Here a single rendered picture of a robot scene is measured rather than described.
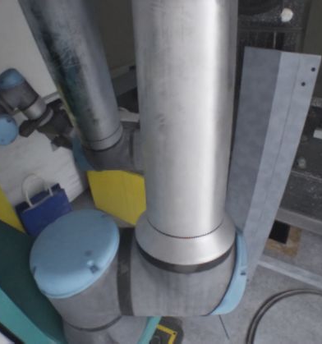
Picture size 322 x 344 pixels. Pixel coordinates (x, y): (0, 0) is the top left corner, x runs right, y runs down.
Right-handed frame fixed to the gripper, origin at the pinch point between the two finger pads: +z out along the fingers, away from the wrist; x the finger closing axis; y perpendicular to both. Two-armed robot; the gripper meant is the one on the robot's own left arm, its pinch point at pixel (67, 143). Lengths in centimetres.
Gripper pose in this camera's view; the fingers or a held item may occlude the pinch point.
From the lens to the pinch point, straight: 95.5
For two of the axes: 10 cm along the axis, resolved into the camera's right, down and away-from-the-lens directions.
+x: -8.3, -1.9, 5.3
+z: 3.5, 5.5, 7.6
